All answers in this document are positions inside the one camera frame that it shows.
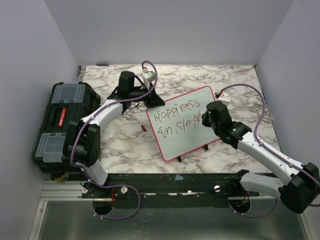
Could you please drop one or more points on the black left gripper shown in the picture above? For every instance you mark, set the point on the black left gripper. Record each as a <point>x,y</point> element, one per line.
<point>153,99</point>

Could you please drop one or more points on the pink framed whiteboard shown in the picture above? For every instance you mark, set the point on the pink framed whiteboard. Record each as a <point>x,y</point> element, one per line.
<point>177,126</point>

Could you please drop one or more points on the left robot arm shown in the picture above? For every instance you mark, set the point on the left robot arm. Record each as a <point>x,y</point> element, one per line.
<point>83,137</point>

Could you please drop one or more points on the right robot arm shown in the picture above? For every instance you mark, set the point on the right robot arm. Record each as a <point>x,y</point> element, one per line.
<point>295,184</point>

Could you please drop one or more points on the black whiteboard clip right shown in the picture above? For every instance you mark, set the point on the black whiteboard clip right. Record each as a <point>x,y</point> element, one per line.
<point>205,147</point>

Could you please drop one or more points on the black plastic toolbox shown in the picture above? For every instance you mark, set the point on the black plastic toolbox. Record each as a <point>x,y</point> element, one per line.
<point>68,101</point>

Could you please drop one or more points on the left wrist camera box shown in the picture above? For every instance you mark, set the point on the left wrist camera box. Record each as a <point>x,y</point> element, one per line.
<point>148,77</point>

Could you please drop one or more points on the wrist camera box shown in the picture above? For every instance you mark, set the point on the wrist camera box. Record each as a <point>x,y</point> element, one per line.
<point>223,97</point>
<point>148,77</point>

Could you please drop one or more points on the small black object at wall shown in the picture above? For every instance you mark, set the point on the small black object at wall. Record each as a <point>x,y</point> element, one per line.
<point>102,64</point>

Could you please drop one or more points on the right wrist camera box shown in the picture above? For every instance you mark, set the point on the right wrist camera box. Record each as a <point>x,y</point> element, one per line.
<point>223,97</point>

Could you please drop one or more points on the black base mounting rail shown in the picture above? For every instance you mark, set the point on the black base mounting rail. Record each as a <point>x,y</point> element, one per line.
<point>167,190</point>

